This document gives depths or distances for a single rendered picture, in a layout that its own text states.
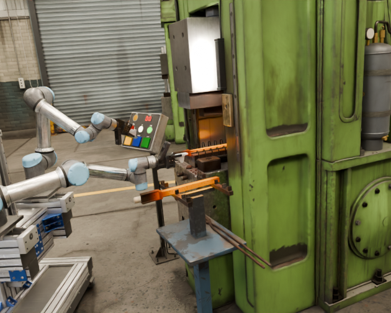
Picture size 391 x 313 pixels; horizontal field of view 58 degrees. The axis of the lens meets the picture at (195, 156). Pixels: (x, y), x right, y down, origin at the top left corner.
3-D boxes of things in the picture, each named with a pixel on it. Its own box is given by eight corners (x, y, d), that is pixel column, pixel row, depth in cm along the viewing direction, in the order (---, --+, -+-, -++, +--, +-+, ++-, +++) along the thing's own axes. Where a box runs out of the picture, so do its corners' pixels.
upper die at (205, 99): (190, 109, 204) (188, 92, 201) (178, 107, 222) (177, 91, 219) (252, 101, 219) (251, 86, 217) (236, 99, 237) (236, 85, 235)
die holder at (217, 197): (201, 246, 209) (195, 176, 198) (179, 223, 243) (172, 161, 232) (278, 224, 229) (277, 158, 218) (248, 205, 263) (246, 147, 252)
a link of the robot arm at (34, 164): (20, 179, 218) (16, 158, 214) (33, 172, 231) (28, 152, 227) (38, 178, 216) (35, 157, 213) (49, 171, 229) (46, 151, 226)
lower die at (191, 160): (195, 167, 213) (193, 154, 211) (183, 160, 231) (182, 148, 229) (254, 156, 228) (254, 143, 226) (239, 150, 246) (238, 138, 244)
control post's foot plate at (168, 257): (155, 266, 279) (154, 255, 276) (148, 253, 299) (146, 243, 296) (180, 258, 287) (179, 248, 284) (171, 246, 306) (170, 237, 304)
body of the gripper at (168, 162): (172, 164, 219) (153, 167, 215) (170, 151, 217) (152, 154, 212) (176, 167, 212) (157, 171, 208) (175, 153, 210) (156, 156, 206)
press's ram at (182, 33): (198, 94, 189) (192, 15, 179) (174, 91, 224) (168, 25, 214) (264, 86, 205) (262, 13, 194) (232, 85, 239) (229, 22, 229)
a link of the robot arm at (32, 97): (20, 85, 203) (90, 133, 206) (30, 84, 214) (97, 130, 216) (11, 101, 206) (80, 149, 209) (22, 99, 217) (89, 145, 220)
